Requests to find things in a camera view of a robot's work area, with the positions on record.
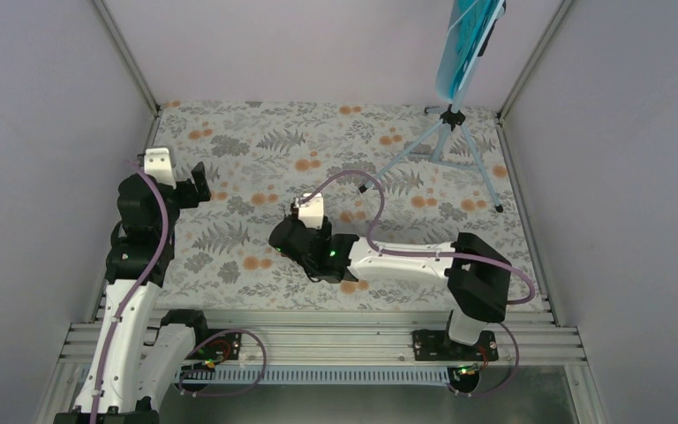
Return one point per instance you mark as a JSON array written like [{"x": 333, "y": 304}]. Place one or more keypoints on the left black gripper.
[{"x": 191, "y": 199}]

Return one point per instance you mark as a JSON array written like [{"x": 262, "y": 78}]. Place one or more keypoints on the aluminium rail frame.
[{"x": 540, "y": 374}]

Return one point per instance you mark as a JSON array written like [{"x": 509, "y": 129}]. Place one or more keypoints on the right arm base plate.
[{"x": 435, "y": 346}]

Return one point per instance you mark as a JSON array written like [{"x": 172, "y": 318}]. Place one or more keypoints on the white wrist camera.
[
  {"x": 309, "y": 210},
  {"x": 159, "y": 163}
]

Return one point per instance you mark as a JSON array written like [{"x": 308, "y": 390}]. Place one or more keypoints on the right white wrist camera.
[{"x": 309, "y": 210}]

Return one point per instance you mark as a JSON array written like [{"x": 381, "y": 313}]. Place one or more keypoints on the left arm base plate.
[{"x": 219, "y": 350}]

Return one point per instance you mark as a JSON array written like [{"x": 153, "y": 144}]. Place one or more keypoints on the floral patterned table mat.
[{"x": 260, "y": 155}]

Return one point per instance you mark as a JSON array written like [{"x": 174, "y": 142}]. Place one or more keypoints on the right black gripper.
[{"x": 328, "y": 225}]

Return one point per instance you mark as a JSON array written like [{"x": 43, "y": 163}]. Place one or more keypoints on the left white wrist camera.
[{"x": 159, "y": 163}]

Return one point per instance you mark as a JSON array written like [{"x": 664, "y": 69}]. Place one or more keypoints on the light blue music stand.
[{"x": 470, "y": 27}]

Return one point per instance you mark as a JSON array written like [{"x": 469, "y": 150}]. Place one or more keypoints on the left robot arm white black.
[{"x": 124, "y": 384}]

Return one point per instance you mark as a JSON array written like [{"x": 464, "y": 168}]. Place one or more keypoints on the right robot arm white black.
[{"x": 473, "y": 272}]

